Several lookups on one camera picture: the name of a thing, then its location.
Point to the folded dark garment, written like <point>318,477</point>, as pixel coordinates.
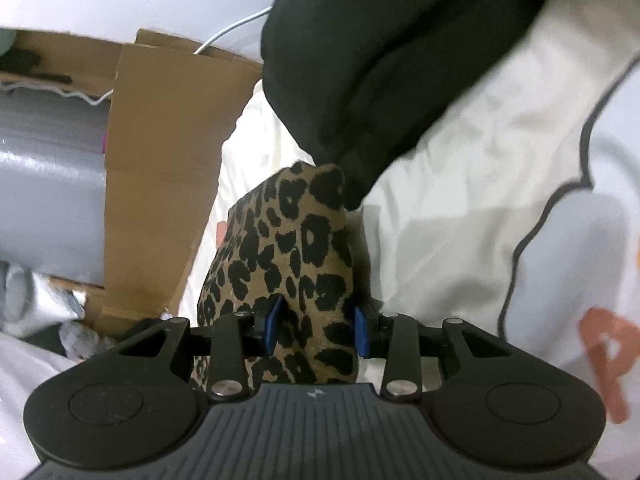
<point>390,70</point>

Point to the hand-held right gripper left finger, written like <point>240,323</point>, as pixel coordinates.
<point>272,325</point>

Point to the brown cardboard sheet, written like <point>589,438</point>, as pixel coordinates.
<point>160,135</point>

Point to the leopard print pants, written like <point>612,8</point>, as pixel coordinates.
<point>300,240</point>

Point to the purple white packet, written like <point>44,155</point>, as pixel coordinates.
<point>104,142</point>

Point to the white bear printed blanket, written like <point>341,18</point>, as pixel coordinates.
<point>450,240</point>

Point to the grey appliance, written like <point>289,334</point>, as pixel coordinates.
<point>45,185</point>

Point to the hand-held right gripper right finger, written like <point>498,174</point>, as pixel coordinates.
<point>361,332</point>

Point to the green hanging clothing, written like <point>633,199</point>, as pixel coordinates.
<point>6,42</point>

